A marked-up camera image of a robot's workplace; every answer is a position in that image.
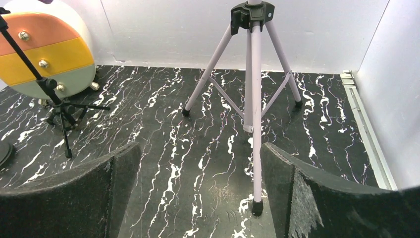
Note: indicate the round pastel drawer cabinet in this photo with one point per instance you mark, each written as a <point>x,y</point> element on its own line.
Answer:
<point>57,42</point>

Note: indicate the lilac music stand tripod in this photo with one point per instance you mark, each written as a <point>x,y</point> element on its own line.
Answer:
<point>254,16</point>

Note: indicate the black round-base mic stand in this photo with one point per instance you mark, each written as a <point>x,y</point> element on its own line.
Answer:
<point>6,151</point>

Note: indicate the black tripod microphone stand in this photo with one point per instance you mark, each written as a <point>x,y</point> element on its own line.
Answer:
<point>19,73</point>

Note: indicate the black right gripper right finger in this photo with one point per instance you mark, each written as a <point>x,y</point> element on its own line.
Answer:
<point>308,202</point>

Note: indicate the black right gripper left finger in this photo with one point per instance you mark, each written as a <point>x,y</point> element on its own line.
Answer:
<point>86,201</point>

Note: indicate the aluminium rail right edge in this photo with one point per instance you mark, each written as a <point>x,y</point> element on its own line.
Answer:
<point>377,160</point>

